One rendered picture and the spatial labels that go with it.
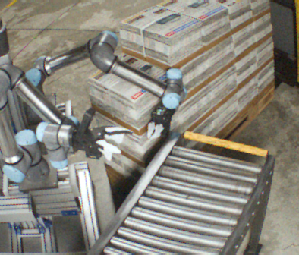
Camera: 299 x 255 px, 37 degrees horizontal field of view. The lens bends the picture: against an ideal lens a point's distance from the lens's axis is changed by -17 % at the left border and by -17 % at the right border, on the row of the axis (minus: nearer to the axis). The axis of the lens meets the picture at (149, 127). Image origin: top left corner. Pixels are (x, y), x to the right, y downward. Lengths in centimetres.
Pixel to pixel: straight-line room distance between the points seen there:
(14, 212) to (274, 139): 205
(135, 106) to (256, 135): 125
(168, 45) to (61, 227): 118
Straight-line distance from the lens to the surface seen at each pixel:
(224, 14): 295
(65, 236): 280
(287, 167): 335
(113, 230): 202
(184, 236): 196
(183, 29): 266
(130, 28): 278
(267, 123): 368
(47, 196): 234
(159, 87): 241
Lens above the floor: 236
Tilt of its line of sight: 40 degrees down
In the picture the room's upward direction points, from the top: 8 degrees counter-clockwise
